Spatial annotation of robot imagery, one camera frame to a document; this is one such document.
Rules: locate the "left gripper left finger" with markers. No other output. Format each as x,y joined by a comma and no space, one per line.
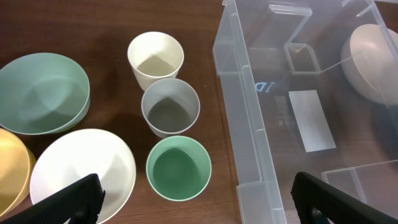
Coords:
80,202

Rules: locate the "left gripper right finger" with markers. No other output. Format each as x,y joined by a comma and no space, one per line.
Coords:
318,202

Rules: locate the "green cup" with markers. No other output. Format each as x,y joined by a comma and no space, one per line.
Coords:
178,168

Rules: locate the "clear plastic storage bin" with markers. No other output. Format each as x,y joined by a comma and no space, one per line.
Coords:
309,86

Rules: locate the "beige plate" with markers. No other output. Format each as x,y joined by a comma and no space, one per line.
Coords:
369,66

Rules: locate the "cream cup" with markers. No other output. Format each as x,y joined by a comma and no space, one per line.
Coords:
153,56

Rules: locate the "white bowl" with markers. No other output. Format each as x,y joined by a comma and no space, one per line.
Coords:
80,153

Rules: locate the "white label in bin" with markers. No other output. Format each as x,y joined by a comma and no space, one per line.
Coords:
312,124

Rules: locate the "yellow bowl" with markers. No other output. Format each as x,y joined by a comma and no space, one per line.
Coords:
17,163

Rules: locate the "sage green bowl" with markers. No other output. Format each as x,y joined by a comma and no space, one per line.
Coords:
43,93

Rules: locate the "grey cup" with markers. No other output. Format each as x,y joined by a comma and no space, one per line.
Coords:
170,106

